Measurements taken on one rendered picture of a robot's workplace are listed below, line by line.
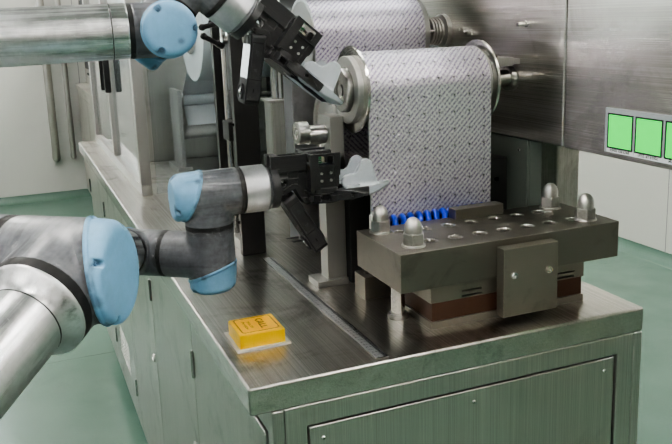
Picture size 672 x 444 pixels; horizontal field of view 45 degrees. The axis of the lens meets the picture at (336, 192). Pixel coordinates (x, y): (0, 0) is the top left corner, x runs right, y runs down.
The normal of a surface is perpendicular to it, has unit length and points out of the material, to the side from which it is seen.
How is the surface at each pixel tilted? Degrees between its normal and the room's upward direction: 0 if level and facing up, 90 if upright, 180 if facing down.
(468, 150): 90
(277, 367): 0
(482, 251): 90
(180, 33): 90
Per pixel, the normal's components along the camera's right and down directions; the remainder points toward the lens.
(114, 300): 0.99, -0.04
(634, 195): -0.92, 0.11
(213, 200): 0.38, 0.18
